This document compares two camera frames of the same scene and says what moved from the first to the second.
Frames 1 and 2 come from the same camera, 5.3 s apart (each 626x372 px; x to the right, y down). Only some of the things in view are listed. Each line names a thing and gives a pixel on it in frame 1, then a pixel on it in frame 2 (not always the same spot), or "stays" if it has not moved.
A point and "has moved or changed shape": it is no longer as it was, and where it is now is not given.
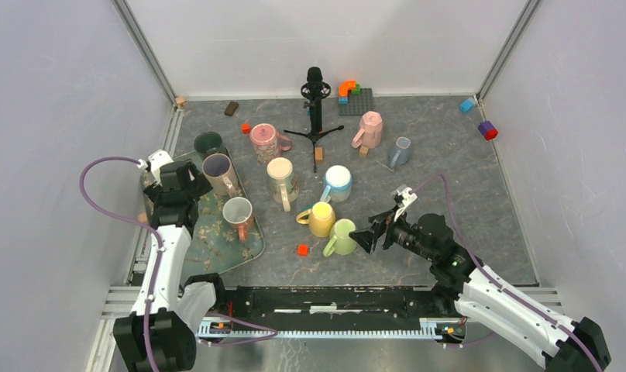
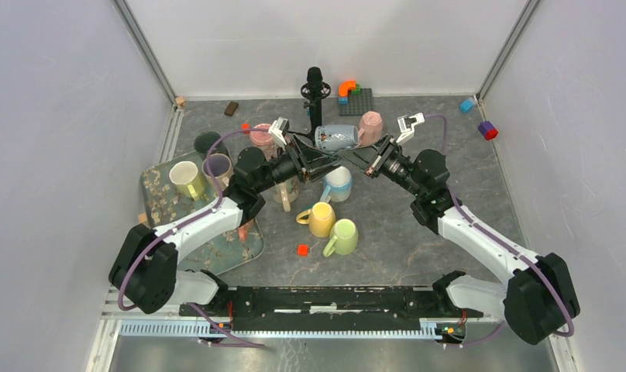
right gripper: [383, 223] to [368, 158]
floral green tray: [215, 246] stays
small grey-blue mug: [401, 154] has moved or changed shape
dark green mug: [210, 142] stays
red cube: [303, 250] stays
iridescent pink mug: [220, 173] stays
